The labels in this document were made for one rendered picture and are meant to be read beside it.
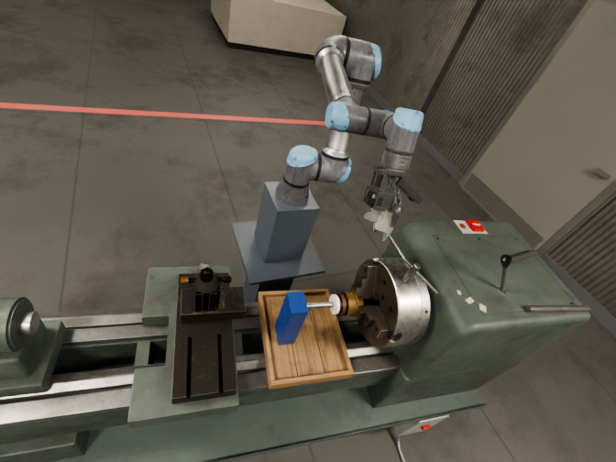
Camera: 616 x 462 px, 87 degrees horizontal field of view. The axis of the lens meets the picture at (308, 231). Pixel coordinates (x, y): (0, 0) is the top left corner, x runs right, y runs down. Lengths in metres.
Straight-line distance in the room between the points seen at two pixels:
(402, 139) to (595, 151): 3.23
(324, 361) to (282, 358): 0.16
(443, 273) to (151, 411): 0.99
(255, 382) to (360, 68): 1.14
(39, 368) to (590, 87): 4.25
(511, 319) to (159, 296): 1.19
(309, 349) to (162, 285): 0.59
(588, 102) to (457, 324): 3.24
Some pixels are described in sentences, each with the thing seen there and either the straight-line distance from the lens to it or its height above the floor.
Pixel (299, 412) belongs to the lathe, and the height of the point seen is 0.54.
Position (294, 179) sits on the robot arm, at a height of 1.23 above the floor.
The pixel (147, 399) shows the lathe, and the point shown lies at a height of 0.93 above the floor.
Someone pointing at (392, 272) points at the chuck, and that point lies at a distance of 1.12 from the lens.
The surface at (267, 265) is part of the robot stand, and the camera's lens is 1.61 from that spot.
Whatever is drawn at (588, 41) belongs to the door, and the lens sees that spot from 4.24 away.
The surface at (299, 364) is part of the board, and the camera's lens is 1.24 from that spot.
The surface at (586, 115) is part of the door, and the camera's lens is 4.09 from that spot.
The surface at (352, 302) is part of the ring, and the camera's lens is 1.14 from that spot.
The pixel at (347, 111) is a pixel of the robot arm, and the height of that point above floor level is 1.66.
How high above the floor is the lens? 1.99
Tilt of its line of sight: 43 degrees down
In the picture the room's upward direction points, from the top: 20 degrees clockwise
